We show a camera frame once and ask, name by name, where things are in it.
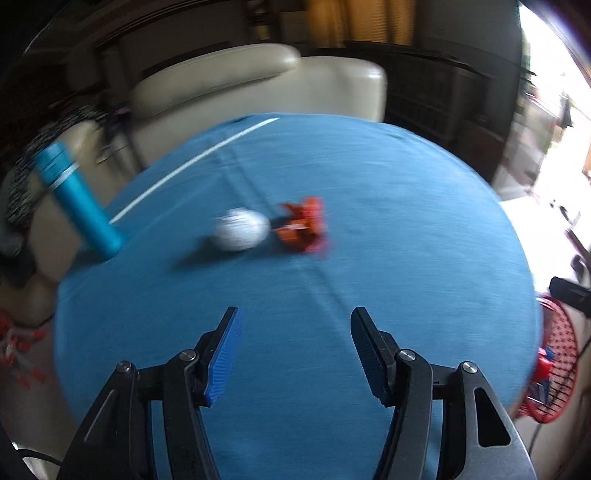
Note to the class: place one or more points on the cream leather armchair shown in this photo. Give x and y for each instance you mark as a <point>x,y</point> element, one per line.
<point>277,87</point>

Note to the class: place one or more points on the dark wicker cabinet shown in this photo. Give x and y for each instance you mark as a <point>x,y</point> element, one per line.
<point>429,92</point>

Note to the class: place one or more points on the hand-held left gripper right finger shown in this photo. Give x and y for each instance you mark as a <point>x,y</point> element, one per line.
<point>367,355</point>

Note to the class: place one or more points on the white paper ball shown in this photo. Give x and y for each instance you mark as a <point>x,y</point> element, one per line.
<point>240,229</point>

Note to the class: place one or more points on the red wrapper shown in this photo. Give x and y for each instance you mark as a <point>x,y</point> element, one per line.
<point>302,226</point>

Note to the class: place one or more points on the red plastic mesh basket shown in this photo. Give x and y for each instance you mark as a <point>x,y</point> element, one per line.
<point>561,350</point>

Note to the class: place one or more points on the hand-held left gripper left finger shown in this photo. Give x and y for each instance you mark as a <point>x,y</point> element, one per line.
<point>226,355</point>

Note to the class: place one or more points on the blue metal bottle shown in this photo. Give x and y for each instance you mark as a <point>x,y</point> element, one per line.
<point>78,198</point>

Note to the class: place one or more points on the blue round tablecloth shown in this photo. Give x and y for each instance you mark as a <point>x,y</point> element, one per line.
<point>378,194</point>

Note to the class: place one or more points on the yellow curtain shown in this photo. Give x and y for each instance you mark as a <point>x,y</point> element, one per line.
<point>360,21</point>

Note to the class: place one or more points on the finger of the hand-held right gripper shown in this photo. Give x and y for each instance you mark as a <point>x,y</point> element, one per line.
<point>572,295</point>

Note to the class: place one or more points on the black and white patterned cloth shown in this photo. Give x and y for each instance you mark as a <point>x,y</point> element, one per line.
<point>27,170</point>

